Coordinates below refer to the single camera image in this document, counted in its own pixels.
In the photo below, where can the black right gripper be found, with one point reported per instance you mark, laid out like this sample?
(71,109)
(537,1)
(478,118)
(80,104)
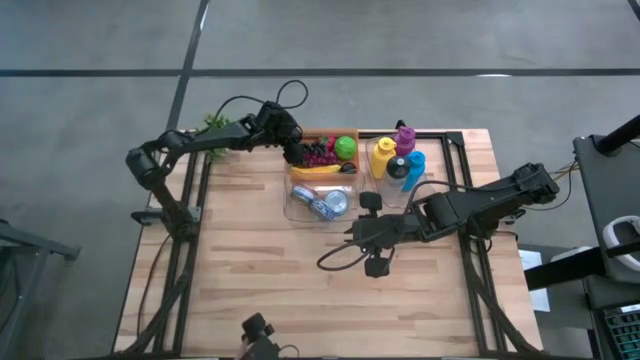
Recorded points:
(380,230)

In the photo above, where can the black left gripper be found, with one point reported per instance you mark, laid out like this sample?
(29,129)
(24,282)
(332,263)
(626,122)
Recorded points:
(282,127)

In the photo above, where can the black toy grape bunch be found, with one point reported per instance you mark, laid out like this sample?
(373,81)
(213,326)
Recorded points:
(312,148)

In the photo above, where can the yellow banana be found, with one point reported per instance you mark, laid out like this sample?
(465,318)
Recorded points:
(315,170)

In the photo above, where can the green apple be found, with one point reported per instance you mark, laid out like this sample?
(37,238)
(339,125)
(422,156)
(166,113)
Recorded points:
(345,148)

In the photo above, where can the clear bottle black cap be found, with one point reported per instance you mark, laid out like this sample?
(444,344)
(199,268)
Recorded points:
(398,167)

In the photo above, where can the yellow plastic water bottle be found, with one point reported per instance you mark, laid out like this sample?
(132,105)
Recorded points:
(382,157)

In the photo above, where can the blue plastic water bottle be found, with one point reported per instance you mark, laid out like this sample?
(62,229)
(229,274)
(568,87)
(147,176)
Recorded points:
(416,172)

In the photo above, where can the magenta plastic water bottle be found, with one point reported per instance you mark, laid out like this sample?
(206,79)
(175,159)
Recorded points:
(405,137)

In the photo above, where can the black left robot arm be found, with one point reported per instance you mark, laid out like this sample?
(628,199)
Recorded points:
(200,142)

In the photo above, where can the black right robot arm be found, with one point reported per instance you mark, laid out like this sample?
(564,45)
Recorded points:
(480,205)

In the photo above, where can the orange plastic board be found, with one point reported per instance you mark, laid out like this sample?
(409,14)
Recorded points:
(325,133)

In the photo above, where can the purple toy grape bunch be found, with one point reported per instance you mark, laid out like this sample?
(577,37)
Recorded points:
(322,160)

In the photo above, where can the large clear plastic bin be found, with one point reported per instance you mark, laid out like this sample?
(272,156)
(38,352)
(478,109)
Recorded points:
(295,212)

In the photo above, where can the green potted plant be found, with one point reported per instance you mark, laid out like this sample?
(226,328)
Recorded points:
(215,121)

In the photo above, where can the small clear plastic bin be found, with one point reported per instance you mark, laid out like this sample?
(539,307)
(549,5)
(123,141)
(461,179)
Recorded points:
(430,187)

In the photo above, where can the black handheld device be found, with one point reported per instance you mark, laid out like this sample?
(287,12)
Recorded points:
(257,327)

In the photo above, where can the person's hand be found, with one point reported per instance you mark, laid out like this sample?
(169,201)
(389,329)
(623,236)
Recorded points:
(243,350)

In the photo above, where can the white paper sheet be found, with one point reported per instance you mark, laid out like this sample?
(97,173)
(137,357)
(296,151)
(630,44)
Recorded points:
(530,260)

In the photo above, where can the black stand beam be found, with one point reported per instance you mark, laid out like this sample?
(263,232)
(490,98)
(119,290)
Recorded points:
(560,270)

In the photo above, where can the black side table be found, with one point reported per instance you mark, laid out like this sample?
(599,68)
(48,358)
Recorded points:
(592,175)

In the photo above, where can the white rounded device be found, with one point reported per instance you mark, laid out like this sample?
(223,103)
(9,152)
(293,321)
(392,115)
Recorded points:
(612,235)

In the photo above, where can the grey metal stand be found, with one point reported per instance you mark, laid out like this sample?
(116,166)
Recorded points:
(30,240)

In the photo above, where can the black pole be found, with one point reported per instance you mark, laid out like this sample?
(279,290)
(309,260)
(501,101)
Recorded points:
(620,135)

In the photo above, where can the black backlit keyboard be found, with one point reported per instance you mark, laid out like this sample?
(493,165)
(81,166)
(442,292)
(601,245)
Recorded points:
(625,332)

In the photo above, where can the black aluminium table frame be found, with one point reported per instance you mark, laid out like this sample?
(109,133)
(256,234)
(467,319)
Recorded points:
(470,280)

